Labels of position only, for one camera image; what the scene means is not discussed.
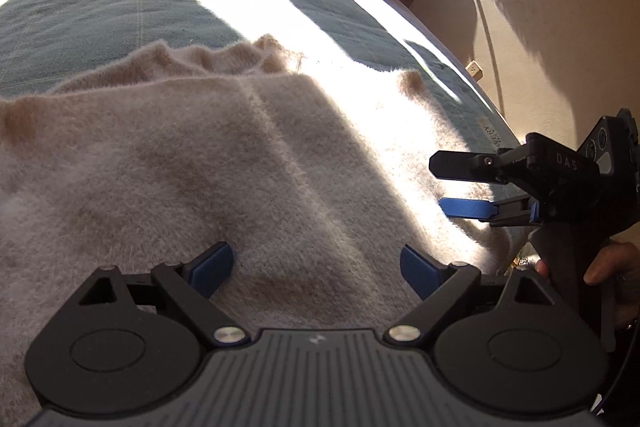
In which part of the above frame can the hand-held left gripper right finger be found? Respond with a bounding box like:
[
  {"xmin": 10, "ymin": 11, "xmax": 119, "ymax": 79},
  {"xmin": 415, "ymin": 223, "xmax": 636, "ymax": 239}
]
[{"xmin": 384, "ymin": 243, "xmax": 568, "ymax": 349}]

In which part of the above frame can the green plaid bed blanket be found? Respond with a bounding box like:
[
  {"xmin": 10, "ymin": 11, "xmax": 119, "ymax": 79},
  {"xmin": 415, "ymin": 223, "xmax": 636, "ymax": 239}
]
[{"xmin": 0, "ymin": 0, "xmax": 518, "ymax": 148}]

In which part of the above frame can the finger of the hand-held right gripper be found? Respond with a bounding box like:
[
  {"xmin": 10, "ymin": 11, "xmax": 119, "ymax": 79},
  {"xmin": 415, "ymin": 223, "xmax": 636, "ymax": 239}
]
[
  {"xmin": 439, "ymin": 193, "xmax": 540, "ymax": 229},
  {"xmin": 430, "ymin": 144, "xmax": 530, "ymax": 184}
]

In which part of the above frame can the person's right hand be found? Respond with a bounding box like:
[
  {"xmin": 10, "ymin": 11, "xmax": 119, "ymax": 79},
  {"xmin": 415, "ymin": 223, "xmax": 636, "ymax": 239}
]
[{"xmin": 534, "ymin": 240, "xmax": 640, "ymax": 292}]

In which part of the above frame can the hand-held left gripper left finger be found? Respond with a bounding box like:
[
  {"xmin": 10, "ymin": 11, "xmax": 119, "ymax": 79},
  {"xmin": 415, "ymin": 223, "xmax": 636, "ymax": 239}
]
[{"xmin": 60, "ymin": 241, "xmax": 251, "ymax": 349}]

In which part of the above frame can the beige knit sweater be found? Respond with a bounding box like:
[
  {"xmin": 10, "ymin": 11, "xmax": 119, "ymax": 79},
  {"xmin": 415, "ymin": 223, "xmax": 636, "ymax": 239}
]
[{"xmin": 0, "ymin": 34, "xmax": 541, "ymax": 413}]

